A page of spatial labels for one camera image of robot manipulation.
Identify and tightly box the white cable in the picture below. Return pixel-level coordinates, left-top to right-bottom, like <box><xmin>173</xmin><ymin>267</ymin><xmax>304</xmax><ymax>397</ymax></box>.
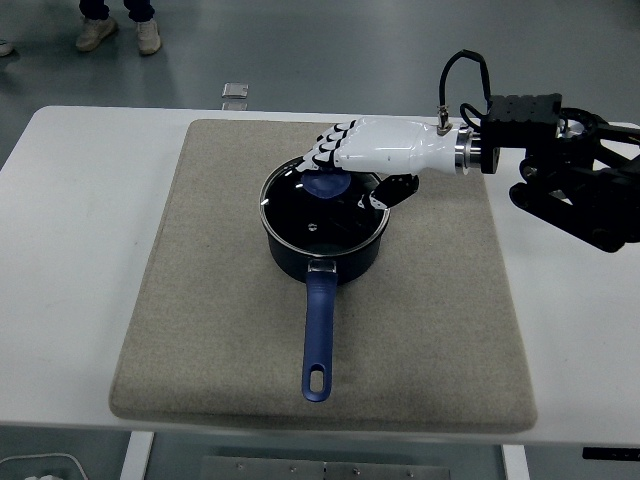
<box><xmin>0</xmin><ymin>452</ymin><xmax>86</xmax><ymax>480</ymax></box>

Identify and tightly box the black bar under table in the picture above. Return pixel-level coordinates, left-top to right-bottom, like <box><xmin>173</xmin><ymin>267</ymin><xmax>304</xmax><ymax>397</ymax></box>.
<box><xmin>582</xmin><ymin>446</ymin><xmax>640</xmax><ymax>462</ymax></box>

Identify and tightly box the dark pot with blue handle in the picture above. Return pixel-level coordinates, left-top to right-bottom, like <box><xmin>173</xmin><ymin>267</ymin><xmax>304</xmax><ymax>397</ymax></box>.
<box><xmin>260</xmin><ymin>209</ymin><xmax>390</xmax><ymax>403</ymax></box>

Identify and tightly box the beige fabric mat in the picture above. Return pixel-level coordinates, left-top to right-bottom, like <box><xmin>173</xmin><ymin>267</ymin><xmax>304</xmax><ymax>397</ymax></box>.
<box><xmin>108</xmin><ymin>118</ymin><xmax>540</xmax><ymax>434</ymax></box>

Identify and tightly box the glass lid with blue knob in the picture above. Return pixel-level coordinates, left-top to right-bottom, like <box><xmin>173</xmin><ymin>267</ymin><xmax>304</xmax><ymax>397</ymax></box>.
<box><xmin>258</xmin><ymin>155</ymin><xmax>391</xmax><ymax>251</ymax></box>

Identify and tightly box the white table leg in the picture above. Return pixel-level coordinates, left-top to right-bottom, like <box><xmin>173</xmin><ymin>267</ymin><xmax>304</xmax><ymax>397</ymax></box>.
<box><xmin>119</xmin><ymin>430</ymin><xmax>156</xmax><ymax>480</ymax></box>
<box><xmin>501</xmin><ymin>443</ymin><xmax>531</xmax><ymax>480</ymax></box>

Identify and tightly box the grey metal plate with screws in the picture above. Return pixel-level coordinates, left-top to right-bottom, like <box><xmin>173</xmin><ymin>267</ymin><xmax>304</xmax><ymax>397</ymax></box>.
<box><xmin>199</xmin><ymin>455</ymin><xmax>454</xmax><ymax>480</ymax></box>

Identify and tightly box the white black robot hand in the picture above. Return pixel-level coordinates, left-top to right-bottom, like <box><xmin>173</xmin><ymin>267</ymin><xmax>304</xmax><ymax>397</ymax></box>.
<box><xmin>299</xmin><ymin>116</ymin><xmax>459</xmax><ymax>212</ymax></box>

